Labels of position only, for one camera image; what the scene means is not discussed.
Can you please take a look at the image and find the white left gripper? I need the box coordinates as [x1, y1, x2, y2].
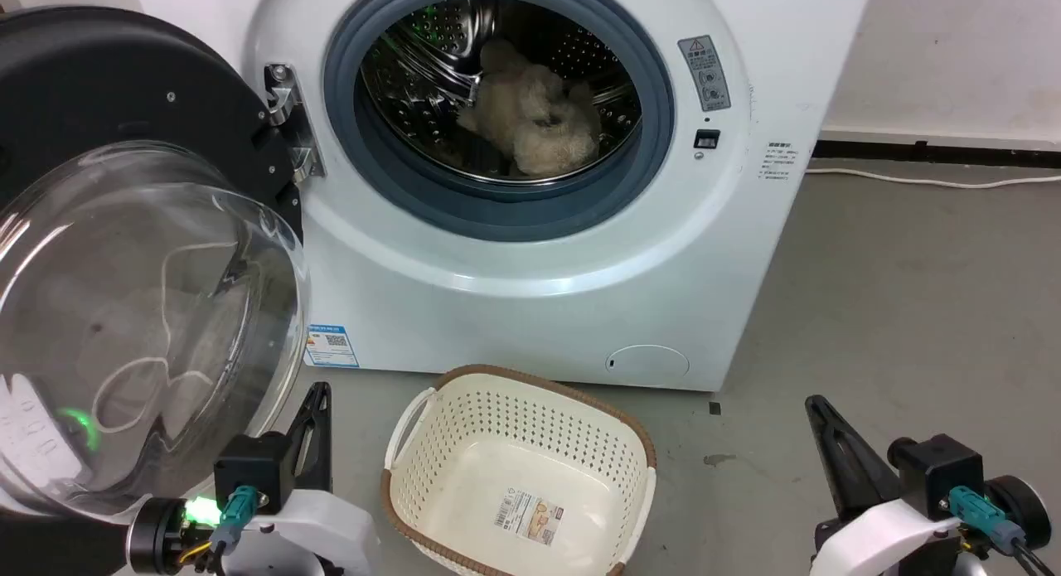
[222, 382, 382, 576]

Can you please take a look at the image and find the metal door hinge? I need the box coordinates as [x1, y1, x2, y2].
[264, 63, 327, 182]

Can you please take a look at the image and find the grey warning sticker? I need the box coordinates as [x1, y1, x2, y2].
[678, 35, 733, 113]

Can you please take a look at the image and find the perforated steel washer drum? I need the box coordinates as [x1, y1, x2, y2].
[359, 0, 643, 183]

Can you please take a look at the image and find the black baseboard strip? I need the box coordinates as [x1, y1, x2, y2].
[811, 140, 1061, 172]

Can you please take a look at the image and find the paper product label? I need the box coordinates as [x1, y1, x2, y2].
[493, 487, 564, 547]

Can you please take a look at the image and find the white front-load washing machine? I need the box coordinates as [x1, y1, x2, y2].
[128, 0, 875, 393]

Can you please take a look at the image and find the black-rimmed glass washer door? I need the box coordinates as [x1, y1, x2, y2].
[0, 6, 312, 576]

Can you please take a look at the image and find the teal cable connector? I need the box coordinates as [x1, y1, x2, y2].
[948, 486, 1027, 556]
[211, 485, 259, 554]

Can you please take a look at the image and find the beige plush toy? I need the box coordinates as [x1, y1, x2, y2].
[456, 37, 603, 177]

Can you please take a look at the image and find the white floor cable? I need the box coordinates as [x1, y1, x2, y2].
[806, 167, 1061, 190]

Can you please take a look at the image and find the cream perforated laundry basket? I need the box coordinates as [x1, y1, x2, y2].
[380, 364, 658, 576]

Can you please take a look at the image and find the teal right cable connector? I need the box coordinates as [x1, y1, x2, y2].
[948, 486, 1027, 556]

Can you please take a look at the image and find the blue energy label sticker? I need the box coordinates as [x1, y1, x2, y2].
[304, 324, 361, 369]

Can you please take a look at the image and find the small printed text label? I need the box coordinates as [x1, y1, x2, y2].
[761, 142, 798, 183]

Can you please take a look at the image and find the teal left cable connector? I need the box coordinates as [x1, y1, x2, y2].
[211, 485, 259, 554]

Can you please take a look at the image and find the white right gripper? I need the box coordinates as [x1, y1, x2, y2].
[805, 394, 967, 576]

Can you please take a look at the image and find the oval filter cover flap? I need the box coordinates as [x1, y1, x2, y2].
[605, 345, 690, 387]

